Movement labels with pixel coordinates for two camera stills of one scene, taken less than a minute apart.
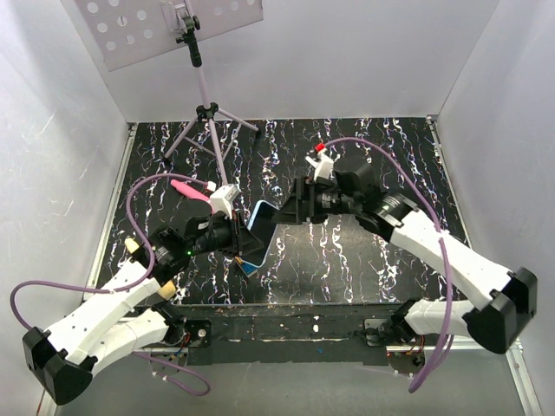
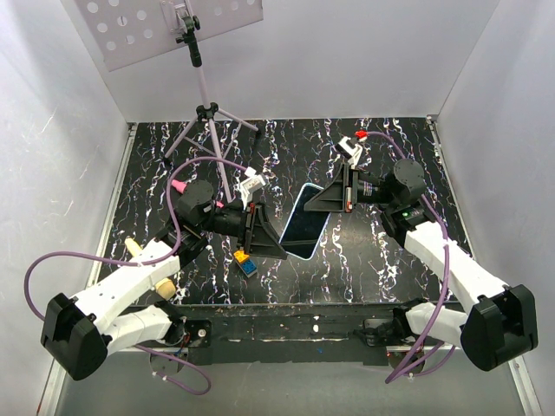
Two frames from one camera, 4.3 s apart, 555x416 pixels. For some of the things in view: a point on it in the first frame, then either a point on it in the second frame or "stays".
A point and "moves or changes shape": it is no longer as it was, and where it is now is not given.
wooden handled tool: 140,254 stays
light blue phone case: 249,227 → 304,229
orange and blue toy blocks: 249,269 stays
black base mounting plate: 334,333 stays
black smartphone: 263,228 moves or changes shape
